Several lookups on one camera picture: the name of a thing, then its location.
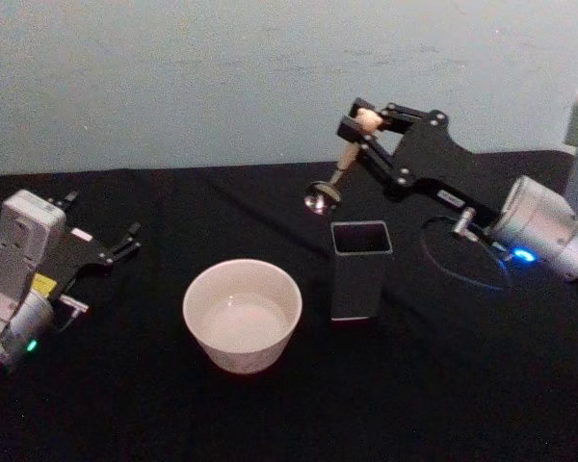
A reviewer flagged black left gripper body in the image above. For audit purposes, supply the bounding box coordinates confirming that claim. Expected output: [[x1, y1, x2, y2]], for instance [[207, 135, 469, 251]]
[[47, 221, 115, 305]]

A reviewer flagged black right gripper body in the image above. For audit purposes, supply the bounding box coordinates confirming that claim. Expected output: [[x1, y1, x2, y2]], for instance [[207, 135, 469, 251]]
[[383, 111, 512, 228]]

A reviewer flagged steel ladle with cream handle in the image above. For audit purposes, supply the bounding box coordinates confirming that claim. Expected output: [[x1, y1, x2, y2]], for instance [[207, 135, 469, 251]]
[[303, 108, 384, 216]]

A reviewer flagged black square utensil holder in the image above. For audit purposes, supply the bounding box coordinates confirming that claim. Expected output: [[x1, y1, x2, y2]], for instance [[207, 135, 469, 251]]
[[329, 219, 395, 324]]

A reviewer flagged white ceramic bowl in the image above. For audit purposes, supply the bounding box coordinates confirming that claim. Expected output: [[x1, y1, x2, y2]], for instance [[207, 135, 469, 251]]
[[182, 258, 303, 375]]

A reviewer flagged black table cloth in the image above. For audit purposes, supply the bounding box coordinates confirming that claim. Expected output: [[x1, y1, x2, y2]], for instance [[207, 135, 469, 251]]
[[0, 149, 578, 462]]

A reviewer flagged thin dark left gripper cable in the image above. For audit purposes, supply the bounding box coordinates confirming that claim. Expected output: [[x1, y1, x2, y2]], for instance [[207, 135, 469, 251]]
[[51, 294, 91, 334]]

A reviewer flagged thin dark gripper cable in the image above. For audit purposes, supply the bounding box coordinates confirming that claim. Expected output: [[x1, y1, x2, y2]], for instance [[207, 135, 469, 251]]
[[51, 294, 91, 334], [419, 205, 512, 293]]

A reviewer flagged thin dark right gripper cable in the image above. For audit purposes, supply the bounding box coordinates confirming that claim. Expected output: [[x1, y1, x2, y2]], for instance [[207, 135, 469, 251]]
[[419, 205, 512, 293]]

